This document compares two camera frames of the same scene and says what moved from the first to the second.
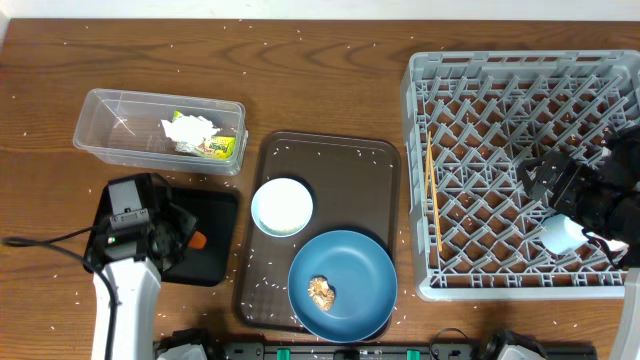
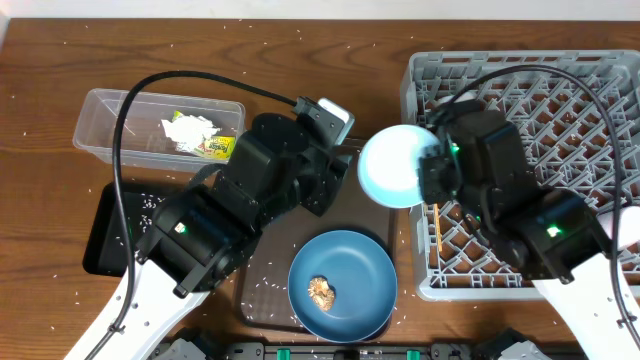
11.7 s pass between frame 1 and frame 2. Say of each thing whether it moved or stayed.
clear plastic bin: stayed
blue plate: stayed
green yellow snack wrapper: stayed
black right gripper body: moved
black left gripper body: moved
